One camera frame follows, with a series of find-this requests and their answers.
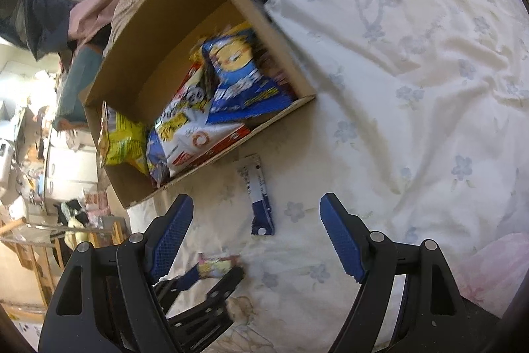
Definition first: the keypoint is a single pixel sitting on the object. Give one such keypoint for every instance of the white floral bed sheet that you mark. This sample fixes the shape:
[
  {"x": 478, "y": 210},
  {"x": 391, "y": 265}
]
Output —
[{"x": 419, "y": 126}]

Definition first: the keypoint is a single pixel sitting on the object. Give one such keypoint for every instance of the yellow snack bag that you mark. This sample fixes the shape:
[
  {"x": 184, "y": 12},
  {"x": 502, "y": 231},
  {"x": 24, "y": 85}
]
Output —
[{"x": 122, "y": 140}]

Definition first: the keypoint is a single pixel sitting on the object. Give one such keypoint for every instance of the blue cartoon snack bag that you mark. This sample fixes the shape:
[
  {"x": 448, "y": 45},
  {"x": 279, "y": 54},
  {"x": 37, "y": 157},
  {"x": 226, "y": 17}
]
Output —
[{"x": 243, "y": 90}]

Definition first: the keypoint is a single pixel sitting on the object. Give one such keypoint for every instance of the small pink yellow candy packet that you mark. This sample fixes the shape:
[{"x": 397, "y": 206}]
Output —
[{"x": 216, "y": 266}]

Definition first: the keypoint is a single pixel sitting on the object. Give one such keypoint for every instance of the dark plastic bag hanging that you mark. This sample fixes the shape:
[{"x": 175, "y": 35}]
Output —
[{"x": 41, "y": 26}]

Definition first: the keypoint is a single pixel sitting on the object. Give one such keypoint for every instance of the wooden yellow chair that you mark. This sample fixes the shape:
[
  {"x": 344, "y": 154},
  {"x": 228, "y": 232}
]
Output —
[{"x": 40, "y": 253}]

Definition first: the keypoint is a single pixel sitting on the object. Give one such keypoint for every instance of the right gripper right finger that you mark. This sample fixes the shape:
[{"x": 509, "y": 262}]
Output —
[{"x": 432, "y": 315}]

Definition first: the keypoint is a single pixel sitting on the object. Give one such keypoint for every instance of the brown cardboard box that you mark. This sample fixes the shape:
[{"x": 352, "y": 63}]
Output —
[{"x": 144, "y": 69}]

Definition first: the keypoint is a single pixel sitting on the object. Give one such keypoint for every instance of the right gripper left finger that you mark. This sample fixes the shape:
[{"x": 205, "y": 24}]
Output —
[{"x": 104, "y": 301}]

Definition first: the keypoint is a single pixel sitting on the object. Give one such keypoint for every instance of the narrow white blue snack stick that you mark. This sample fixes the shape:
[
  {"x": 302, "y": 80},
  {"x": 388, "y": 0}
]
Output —
[{"x": 250, "y": 170}]

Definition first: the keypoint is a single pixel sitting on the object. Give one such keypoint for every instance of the pink cloth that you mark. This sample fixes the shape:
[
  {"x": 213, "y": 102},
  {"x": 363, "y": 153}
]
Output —
[{"x": 88, "y": 17}]

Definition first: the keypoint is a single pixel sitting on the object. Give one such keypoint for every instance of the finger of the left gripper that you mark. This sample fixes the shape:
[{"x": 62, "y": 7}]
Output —
[
  {"x": 198, "y": 327},
  {"x": 168, "y": 291}
]

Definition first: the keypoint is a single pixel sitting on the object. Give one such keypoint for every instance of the white red large snack bag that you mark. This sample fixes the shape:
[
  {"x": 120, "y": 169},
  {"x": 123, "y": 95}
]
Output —
[{"x": 181, "y": 137}]

